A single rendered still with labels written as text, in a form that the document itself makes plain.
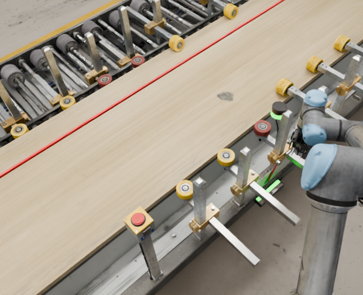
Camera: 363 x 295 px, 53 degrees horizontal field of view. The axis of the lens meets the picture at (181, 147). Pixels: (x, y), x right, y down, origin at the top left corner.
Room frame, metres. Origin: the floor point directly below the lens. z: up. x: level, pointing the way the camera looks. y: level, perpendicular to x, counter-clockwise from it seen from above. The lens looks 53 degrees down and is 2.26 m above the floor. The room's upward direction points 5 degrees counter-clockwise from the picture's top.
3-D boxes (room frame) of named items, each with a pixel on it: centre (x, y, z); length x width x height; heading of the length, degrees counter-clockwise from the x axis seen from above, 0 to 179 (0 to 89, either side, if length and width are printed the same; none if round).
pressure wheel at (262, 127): (1.12, -0.40, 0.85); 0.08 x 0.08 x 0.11
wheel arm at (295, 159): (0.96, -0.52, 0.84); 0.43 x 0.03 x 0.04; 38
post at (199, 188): (0.68, -0.05, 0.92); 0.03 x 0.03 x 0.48; 38
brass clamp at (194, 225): (0.70, -0.07, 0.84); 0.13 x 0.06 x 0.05; 128
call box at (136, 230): (0.52, 0.15, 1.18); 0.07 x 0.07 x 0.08; 38
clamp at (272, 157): (1.01, -0.46, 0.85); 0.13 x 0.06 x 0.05; 128
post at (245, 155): (0.84, -0.25, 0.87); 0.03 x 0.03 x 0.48; 38
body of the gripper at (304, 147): (0.87, -0.48, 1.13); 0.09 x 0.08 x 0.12; 148
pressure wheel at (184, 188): (0.81, 0.00, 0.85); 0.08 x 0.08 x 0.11
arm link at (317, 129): (0.77, -0.47, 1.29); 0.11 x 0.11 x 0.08; 75
